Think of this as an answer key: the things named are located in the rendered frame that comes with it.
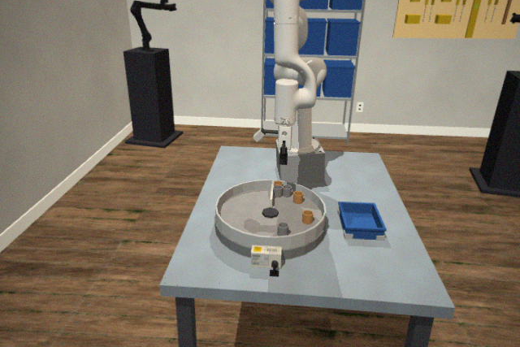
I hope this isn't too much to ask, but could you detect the blue crate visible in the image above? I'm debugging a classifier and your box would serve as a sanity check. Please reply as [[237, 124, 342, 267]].
[[338, 202, 387, 241]]

